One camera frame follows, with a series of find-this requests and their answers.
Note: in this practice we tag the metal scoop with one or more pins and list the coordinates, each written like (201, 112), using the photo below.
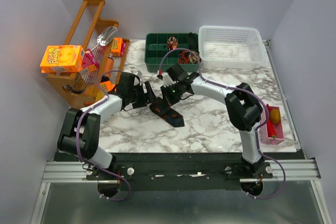
(107, 36)

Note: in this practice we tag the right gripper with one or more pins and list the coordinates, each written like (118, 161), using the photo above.
(166, 96)

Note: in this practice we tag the rolled orange black tie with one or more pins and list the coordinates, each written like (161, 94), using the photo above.
(183, 57)

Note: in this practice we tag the wooden rack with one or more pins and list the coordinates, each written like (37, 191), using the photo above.
(84, 31)

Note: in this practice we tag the rolled red patterned tie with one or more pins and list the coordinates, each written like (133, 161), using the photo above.
(172, 43)

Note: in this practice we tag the aluminium rail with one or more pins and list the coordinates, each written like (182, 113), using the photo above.
(72, 172)

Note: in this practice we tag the small orange box lower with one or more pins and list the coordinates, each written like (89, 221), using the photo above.
(105, 87)

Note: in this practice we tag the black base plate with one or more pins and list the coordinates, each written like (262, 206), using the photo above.
(180, 171)

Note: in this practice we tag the white plastic basket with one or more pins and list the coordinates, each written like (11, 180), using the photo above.
(230, 47)

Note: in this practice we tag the pink small box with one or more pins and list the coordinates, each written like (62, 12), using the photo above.
(89, 62)

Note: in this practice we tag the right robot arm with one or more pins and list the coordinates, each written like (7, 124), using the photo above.
(243, 107)

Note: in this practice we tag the orange bottle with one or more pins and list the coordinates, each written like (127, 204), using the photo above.
(108, 67)

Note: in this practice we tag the black orange floral tie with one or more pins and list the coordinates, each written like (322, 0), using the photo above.
(174, 119)

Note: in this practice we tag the rolled beige patterned tie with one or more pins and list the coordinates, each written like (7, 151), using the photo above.
(194, 57)

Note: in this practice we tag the green divided organizer tray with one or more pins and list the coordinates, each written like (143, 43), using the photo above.
(158, 56)

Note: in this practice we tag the tin can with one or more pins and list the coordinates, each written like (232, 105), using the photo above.
(79, 85)

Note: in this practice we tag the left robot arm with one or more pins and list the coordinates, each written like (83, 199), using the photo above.
(80, 131)

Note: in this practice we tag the small orange box upper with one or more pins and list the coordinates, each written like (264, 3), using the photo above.
(117, 47)

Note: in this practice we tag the orange snack box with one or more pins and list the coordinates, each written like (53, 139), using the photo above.
(62, 58)

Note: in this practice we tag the orange fruit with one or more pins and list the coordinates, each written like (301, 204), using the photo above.
(274, 116)

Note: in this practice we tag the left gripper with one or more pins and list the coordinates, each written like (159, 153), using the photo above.
(151, 98)

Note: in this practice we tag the red chili pepper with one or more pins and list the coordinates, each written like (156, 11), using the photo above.
(270, 128)

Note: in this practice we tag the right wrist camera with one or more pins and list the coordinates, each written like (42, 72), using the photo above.
(167, 81)

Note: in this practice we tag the small orange box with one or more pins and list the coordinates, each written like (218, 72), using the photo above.
(105, 87)
(117, 47)

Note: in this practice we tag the pink tray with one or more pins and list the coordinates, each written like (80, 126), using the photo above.
(279, 132)

